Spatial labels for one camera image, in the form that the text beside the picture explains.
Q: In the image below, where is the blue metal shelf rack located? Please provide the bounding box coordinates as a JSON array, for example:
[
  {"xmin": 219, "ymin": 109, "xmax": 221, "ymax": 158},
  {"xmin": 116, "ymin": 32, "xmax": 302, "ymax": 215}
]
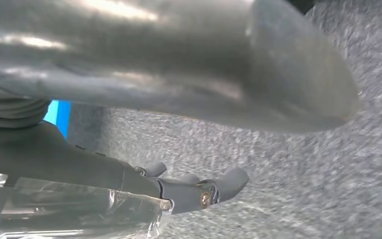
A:
[{"xmin": 42, "ymin": 100, "xmax": 72, "ymax": 139}]

